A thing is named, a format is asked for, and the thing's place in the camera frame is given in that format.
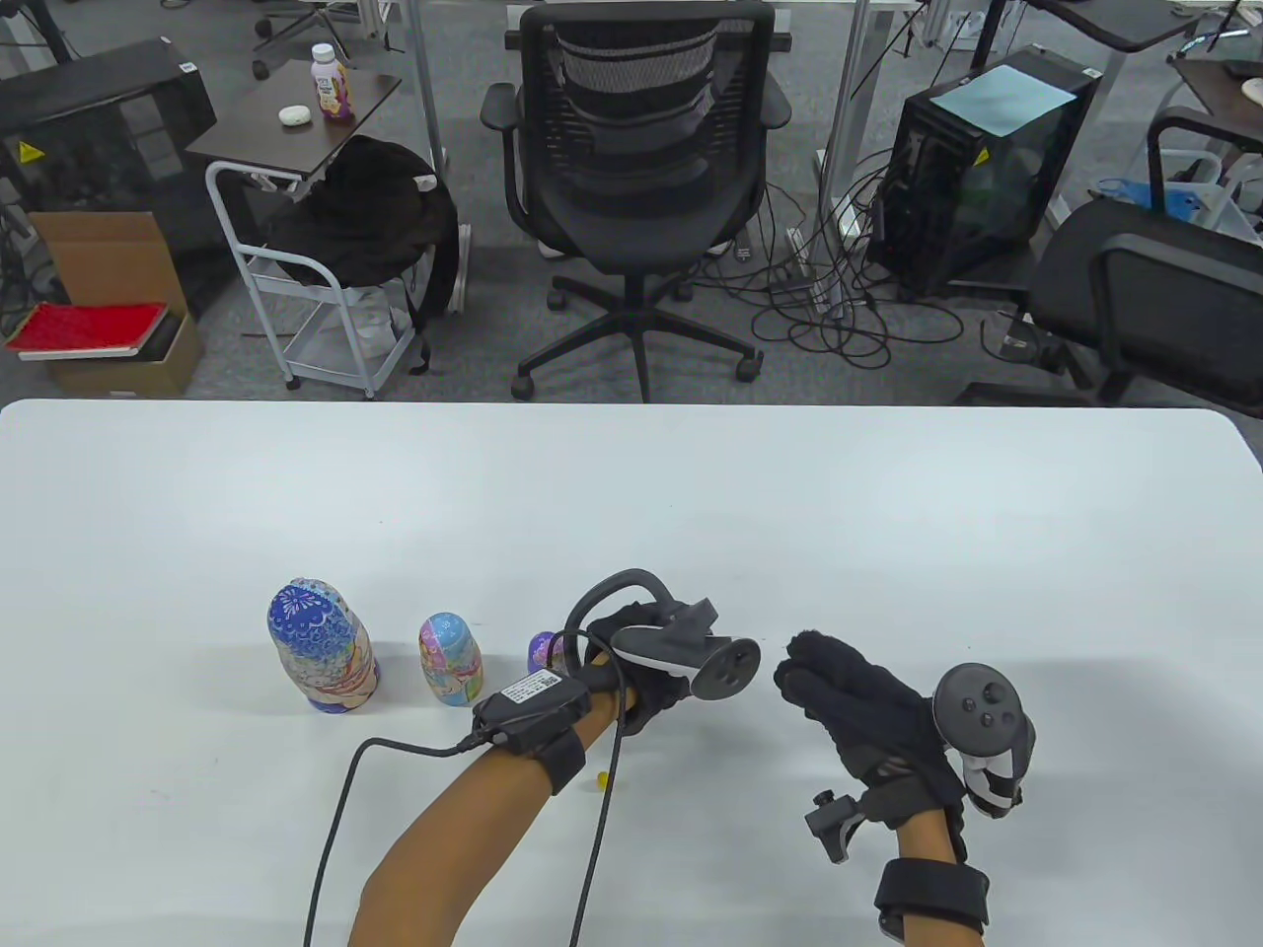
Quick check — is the person's left hand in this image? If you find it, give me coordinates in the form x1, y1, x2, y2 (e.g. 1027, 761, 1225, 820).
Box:
580, 602, 694, 737

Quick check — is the person's right hand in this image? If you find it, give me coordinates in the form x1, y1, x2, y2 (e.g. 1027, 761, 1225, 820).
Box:
775, 631, 973, 835

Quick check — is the large cream Russian doll bottom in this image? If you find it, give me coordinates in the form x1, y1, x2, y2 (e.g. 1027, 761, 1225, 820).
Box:
284, 646, 382, 713

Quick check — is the large blue Russian doll top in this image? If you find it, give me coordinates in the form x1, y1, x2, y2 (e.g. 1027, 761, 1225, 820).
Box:
266, 578, 368, 672

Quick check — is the person's left forearm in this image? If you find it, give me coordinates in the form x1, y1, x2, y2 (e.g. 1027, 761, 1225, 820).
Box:
347, 691, 637, 947

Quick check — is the person's right forearm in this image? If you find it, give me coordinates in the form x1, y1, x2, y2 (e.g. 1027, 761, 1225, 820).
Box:
893, 804, 988, 947

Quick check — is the black VR controller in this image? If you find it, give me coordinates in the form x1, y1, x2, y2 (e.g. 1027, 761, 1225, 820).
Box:
932, 661, 1039, 818
562, 569, 763, 703

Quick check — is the white power strip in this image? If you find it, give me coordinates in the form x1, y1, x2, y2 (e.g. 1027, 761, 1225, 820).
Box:
786, 225, 852, 319

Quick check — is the white metal rolling cart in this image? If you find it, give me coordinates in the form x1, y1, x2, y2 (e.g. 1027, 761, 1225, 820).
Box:
205, 161, 419, 401

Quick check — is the black mesh office chair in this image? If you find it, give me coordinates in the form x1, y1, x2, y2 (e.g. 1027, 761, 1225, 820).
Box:
481, 0, 793, 403

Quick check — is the black padded office chair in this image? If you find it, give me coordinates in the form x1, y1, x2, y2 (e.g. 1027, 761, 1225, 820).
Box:
955, 107, 1263, 420

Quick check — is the black glass computer tower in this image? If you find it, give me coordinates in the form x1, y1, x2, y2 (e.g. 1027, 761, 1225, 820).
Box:
866, 44, 1103, 300

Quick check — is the black bag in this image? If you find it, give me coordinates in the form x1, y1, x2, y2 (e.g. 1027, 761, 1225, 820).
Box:
266, 135, 462, 376

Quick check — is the blue plastic bag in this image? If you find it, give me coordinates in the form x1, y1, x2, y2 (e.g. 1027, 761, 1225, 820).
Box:
1097, 178, 1213, 224

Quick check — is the white metal desk leg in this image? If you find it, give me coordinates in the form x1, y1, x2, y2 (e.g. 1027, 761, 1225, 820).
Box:
407, 0, 453, 177
817, 0, 897, 238

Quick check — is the light blue paper sheet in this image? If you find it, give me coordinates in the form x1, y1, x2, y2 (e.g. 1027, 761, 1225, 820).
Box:
930, 65, 1077, 139

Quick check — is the red notebook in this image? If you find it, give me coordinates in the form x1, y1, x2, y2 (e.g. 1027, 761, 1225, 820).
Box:
5, 302, 171, 361

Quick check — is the purple drink bottle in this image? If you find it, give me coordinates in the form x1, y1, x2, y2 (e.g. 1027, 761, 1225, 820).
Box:
310, 43, 354, 123

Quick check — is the dark brown side table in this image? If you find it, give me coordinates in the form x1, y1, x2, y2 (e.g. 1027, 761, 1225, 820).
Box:
186, 59, 404, 183

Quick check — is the open cardboard box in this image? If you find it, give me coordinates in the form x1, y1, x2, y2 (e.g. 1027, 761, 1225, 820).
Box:
28, 211, 205, 399

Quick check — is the black desk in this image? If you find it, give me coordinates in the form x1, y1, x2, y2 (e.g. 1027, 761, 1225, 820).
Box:
1026, 0, 1234, 52

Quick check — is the black chair base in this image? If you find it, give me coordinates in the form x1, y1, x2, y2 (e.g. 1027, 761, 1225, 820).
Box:
252, 0, 396, 80

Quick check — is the black cabinet with warning sticker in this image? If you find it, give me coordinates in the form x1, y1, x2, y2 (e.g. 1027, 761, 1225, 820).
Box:
0, 37, 220, 319

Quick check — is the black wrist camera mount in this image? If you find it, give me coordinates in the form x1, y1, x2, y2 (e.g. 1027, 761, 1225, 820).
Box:
804, 789, 869, 865

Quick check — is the black wrist strap unit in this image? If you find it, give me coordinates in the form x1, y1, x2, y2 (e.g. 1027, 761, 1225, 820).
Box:
874, 858, 991, 938
472, 669, 593, 796

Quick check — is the tangle of black floor cables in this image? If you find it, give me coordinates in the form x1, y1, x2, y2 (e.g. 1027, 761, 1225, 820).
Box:
681, 148, 968, 371

